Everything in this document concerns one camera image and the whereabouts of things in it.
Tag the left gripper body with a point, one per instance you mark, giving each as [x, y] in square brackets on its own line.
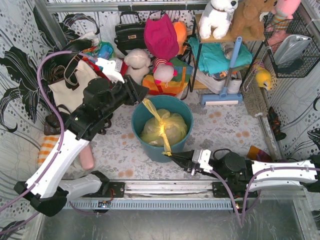
[131, 92]

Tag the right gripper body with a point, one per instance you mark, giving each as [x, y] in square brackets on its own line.
[189, 162]

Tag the teal plastic trash bin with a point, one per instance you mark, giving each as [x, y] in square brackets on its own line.
[141, 115]

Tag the yellow plastic trash bag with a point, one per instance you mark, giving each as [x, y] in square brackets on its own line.
[164, 129]

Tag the light blue floor squeegee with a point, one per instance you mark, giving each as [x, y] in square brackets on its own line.
[225, 98]

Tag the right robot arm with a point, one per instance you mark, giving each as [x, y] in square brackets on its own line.
[247, 177]

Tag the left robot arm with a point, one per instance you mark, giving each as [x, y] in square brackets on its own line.
[47, 191]

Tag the red fabric bag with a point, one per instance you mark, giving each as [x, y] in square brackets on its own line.
[122, 70]

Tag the colourful cartoon fabric bag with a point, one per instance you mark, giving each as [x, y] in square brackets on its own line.
[102, 50]

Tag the rainbow striped fabric bag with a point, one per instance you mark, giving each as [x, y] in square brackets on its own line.
[176, 86]

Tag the magenta fabric bag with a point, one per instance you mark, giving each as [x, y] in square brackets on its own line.
[160, 38]

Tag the pink round plush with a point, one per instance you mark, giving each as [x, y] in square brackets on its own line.
[164, 73]

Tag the white fluffy plush sheep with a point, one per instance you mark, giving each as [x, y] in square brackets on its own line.
[138, 63]

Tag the red purple sock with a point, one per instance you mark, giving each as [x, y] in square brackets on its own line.
[256, 154]

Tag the black round hat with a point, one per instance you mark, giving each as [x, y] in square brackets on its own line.
[75, 46]

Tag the black leather handbag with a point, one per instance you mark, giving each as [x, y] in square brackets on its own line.
[130, 36]

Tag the pink foam roller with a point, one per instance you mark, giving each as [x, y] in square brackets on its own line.
[86, 158]

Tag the orange checkered cloth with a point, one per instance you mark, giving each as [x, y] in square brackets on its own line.
[48, 143]

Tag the dark patterned cloth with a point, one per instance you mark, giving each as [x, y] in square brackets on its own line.
[275, 124]

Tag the orange plush toy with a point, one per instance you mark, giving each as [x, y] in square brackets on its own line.
[181, 35]

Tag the white sneaker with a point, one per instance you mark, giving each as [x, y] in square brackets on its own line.
[234, 83]

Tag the wooden shelf rack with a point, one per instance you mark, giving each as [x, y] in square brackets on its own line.
[246, 36]

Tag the teal folded cloth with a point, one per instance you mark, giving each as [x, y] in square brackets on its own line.
[212, 59]

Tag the yellow plush duck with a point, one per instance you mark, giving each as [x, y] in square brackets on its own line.
[262, 75]

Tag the white plush dog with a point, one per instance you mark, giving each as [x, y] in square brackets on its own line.
[216, 18]

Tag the brown teddy bear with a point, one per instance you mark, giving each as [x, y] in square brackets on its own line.
[247, 15]

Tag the silver foil pouch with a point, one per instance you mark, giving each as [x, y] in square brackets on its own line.
[291, 48]

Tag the pink plush toy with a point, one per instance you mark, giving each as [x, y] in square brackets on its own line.
[283, 10]

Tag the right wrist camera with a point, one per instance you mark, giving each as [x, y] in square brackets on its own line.
[201, 158]

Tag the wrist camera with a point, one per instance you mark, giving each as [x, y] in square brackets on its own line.
[111, 69]
[201, 158]

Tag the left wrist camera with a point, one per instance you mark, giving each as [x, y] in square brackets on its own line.
[111, 69]

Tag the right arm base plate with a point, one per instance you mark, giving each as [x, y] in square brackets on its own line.
[219, 190]

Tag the brown leather strap bag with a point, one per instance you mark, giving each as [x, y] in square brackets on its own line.
[67, 99]

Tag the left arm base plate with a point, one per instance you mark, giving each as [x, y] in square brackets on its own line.
[111, 190]

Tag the long handled brush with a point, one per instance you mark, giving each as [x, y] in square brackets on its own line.
[257, 108]

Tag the black wire basket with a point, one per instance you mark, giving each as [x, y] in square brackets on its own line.
[275, 35]

